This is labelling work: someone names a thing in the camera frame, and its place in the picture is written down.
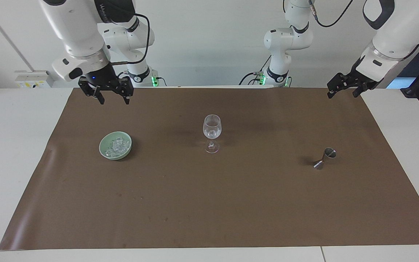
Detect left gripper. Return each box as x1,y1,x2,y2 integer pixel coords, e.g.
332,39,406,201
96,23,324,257
327,57,381,99

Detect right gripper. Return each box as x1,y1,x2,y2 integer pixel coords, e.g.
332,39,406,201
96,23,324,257
78,64,134,105

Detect clear ice cubes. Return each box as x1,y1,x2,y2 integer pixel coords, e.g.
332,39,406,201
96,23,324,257
105,137,128,158

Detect white wall socket box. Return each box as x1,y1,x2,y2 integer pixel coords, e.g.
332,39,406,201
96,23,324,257
15,71,54,89

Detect silver metal jigger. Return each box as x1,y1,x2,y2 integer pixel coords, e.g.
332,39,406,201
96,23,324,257
313,147,337,170

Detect light green bowl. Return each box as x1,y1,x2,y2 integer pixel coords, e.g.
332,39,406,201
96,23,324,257
99,131,133,161

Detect clear wine glass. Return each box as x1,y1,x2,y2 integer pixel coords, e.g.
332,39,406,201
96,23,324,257
203,114,222,154

